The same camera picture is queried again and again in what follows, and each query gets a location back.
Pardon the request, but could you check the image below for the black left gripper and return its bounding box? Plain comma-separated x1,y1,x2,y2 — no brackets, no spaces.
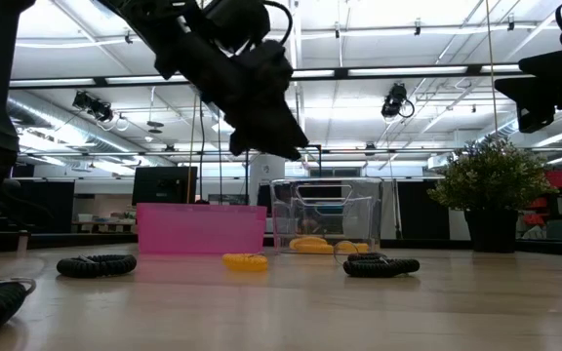
178,28,310,163

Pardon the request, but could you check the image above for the yellow spring keychain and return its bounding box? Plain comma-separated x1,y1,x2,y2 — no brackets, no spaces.
334,241,371,254
221,253,269,273
289,236,335,255

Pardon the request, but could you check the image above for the white pillar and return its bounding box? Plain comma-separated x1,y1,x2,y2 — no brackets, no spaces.
249,154,286,206

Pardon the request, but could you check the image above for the black monitor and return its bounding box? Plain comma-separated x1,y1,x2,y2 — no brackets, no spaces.
131,166,198,206

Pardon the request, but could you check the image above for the potted green plant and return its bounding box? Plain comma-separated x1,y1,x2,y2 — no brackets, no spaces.
426,136,553,254

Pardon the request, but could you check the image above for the pink plastic bin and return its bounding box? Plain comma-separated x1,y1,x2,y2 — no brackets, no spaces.
136,203,268,255

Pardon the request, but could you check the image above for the clear plastic bin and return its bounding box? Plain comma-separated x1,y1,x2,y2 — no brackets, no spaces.
269,176,383,255

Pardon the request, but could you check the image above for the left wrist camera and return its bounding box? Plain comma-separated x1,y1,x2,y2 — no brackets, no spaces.
201,0,273,53

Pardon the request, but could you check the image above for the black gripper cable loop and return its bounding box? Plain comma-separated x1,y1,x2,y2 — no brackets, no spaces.
261,0,295,48

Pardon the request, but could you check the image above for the overhead camera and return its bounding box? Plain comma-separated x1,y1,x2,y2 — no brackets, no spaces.
381,82,417,121

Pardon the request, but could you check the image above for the black ceiling camera cluster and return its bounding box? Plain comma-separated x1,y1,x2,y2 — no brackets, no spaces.
71,91,115,123

